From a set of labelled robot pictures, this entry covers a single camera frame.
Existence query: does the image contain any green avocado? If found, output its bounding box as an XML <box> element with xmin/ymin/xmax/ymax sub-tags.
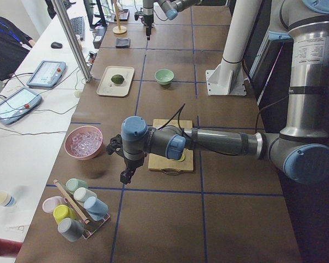
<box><xmin>111</xmin><ymin>74</ymin><xmax>124</xmax><ymax>85</ymax></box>

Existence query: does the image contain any seated person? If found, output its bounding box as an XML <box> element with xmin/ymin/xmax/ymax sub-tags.
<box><xmin>0</xmin><ymin>16</ymin><xmax>36</xmax><ymax>81</ymax></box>

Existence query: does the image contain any blue cup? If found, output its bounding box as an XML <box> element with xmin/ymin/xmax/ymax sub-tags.
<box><xmin>83</xmin><ymin>196</ymin><xmax>109</xmax><ymax>221</ymax></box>

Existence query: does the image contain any grey folded cloth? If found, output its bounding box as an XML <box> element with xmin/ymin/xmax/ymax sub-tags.
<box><xmin>115</xmin><ymin>38</ymin><xmax>131</xmax><ymax>48</ymax></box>

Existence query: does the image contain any red object at corner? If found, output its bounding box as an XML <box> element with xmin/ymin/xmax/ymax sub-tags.
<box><xmin>0</xmin><ymin>238</ymin><xmax>22</xmax><ymax>258</ymax></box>

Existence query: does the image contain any mint green bowl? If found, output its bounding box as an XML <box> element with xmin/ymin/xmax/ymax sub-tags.
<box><xmin>155</xmin><ymin>68</ymin><xmax>174</xmax><ymax>85</ymax></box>

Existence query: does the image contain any teach pendant tablet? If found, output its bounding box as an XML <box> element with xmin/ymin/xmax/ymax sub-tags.
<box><xmin>26</xmin><ymin>60</ymin><xmax>66</xmax><ymax>89</ymax></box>
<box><xmin>0</xmin><ymin>87</ymin><xmax>43</xmax><ymax>125</ymax></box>

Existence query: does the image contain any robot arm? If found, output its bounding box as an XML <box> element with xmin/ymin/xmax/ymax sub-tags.
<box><xmin>106</xmin><ymin>1</ymin><xmax>329</xmax><ymax>184</ymax></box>
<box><xmin>134</xmin><ymin>0</ymin><xmax>202</xmax><ymax>41</ymax></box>

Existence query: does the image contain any far teach pendant tablet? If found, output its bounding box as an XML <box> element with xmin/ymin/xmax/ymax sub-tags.
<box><xmin>26</xmin><ymin>60</ymin><xmax>66</xmax><ymax>89</ymax></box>

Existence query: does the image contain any black keyboard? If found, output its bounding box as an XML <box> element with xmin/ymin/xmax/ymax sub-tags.
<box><xmin>70</xmin><ymin>16</ymin><xmax>85</xmax><ymax>41</ymax></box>

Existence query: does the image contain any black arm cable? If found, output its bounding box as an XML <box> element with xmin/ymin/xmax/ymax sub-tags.
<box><xmin>156</xmin><ymin>103</ymin><xmax>198</xmax><ymax>146</ymax></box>

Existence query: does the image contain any pink cup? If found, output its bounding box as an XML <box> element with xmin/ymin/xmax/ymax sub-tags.
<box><xmin>42</xmin><ymin>196</ymin><xmax>65</xmax><ymax>214</ymax></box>

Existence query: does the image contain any black framed tray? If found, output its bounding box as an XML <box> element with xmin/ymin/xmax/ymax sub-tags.
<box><xmin>118</xmin><ymin>9</ymin><xmax>129</xmax><ymax>22</ymax></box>

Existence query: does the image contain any wooden stand with round base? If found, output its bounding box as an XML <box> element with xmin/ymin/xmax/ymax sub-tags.
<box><xmin>112</xmin><ymin>0</ymin><xmax>127</xmax><ymax>35</ymax></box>

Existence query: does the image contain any green cup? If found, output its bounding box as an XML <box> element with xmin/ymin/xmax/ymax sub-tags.
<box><xmin>65</xmin><ymin>178</ymin><xmax>88</xmax><ymax>194</ymax></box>

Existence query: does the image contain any yellow cup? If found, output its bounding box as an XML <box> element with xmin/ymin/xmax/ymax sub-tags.
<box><xmin>53</xmin><ymin>205</ymin><xmax>76</xmax><ymax>224</ymax></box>

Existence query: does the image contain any bamboo cutting board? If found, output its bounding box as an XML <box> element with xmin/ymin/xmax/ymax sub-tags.
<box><xmin>148</xmin><ymin>119</ymin><xmax>194</xmax><ymax>175</ymax></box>

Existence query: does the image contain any clear cup rack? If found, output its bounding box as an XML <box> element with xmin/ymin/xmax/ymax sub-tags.
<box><xmin>82</xmin><ymin>214</ymin><xmax>110</xmax><ymax>239</ymax></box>

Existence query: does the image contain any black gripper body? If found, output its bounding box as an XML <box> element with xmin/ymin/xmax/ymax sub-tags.
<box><xmin>106</xmin><ymin>134</ymin><xmax>144</xmax><ymax>175</ymax></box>
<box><xmin>134</xmin><ymin>11</ymin><xmax>154</xmax><ymax>36</ymax></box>

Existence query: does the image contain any aluminium frame post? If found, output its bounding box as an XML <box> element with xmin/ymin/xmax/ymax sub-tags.
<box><xmin>52</xmin><ymin>0</ymin><xmax>92</xmax><ymax>83</ymax></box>

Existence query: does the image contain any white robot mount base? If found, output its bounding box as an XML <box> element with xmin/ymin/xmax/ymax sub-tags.
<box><xmin>206</xmin><ymin>0</ymin><xmax>262</xmax><ymax>96</ymax></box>

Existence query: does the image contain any lower lemon slice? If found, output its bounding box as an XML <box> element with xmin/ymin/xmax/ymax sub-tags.
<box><xmin>178</xmin><ymin>153</ymin><xmax>185</xmax><ymax>162</ymax></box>

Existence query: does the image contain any white cup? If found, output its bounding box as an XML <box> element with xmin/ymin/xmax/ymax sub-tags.
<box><xmin>73</xmin><ymin>187</ymin><xmax>97</xmax><ymax>204</ymax></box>

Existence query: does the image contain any clear ice cubes pile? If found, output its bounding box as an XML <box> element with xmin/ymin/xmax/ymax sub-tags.
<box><xmin>70</xmin><ymin>131</ymin><xmax>102</xmax><ymax>157</ymax></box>

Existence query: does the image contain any paper cup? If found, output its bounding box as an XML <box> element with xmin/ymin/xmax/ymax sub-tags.
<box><xmin>0</xmin><ymin>191</ymin><xmax>16</xmax><ymax>207</ymax></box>

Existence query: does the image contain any cream rabbit tray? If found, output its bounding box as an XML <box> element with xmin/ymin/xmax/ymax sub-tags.
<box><xmin>97</xmin><ymin>66</ymin><xmax>135</xmax><ymax>97</ymax></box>

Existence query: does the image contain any grey cup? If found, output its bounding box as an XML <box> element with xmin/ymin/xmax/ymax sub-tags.
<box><xmin>58</xmin><ymin>218</ymin><xmax>84</xmax><ymax>242</ymax></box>

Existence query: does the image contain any near teach pendant tablet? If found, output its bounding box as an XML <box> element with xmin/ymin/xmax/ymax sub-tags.
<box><xmin>0</xmin><ymin>87</ymin><xmax>43</xmax><ymax>125</ymax></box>

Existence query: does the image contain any black computer mouse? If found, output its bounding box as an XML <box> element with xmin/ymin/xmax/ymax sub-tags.
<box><xmin>50</xmin><ymin>42</ymin><xmax>63</xmax><ymax>49</ymax></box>

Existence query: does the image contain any pink bowl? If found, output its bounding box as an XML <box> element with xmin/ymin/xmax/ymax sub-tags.
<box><xmin>64</xmin><ymin>125</ymin><xmax>103</xmax><ymax>160</ymax></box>

